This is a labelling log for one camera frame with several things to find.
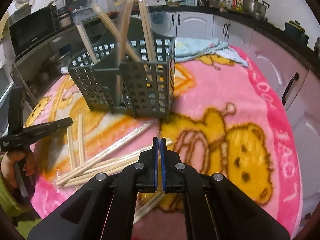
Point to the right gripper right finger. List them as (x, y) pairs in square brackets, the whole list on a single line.
[(215, 208)]

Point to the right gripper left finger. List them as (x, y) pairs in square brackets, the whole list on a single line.
[(104, 207)]

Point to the chopstick pair bottom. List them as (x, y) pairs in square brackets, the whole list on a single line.
[(147, 207)]

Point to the dark green utensil basket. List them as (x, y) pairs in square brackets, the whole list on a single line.
[(139, 89)]

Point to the chopstick pair long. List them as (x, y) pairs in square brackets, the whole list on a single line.
[(124, 22)]

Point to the chopstick pair crossing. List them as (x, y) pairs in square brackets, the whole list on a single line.
[(100, 156)]

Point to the person's left hand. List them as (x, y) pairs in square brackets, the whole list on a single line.
[(7, 166)]

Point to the pink cartoon bear blanket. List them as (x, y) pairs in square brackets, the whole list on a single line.
[(101, 129)]

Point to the black microwave oven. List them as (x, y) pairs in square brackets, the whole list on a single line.
[(33, 29)]

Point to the light blue cloth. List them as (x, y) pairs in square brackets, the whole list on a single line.
[(187, 49)]

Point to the steel cooking pot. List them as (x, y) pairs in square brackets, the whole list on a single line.
[(255, 8)]

